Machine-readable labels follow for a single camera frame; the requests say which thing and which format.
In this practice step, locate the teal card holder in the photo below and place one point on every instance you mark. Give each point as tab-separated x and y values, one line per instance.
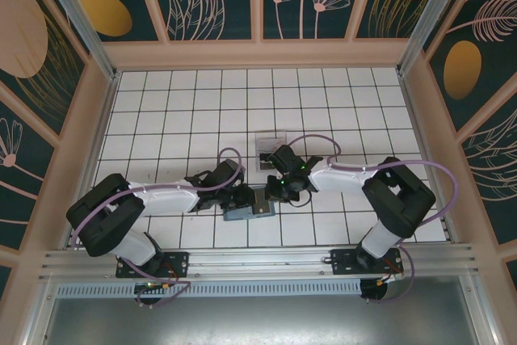
238	214

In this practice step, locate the clear acrylic card stand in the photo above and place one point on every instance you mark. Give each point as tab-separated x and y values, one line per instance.
270	135

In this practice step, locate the black card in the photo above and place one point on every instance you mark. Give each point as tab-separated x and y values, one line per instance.
266	158

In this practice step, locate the small circuit board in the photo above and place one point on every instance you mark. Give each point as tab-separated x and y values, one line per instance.
150	284

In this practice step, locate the aluminium mounting rail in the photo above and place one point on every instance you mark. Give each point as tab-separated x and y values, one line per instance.
258	258

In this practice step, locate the grey metal sheet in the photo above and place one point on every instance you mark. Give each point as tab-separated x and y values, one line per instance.
258	321

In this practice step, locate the aluminium corner post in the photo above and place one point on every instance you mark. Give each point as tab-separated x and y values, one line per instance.
81	18
430	18

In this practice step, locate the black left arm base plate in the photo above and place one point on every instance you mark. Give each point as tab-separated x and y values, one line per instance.
179	262

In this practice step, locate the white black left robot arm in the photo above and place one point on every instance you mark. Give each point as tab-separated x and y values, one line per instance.
169	199

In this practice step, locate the grey card pink print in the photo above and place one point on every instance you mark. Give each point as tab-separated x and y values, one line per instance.
268	145

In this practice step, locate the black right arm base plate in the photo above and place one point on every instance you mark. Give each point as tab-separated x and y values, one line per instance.
343	261

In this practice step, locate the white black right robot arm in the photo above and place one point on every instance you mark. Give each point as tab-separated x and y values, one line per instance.
343	177

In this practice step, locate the aluminium side rail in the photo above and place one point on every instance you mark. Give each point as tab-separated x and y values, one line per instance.
92	159
415	119

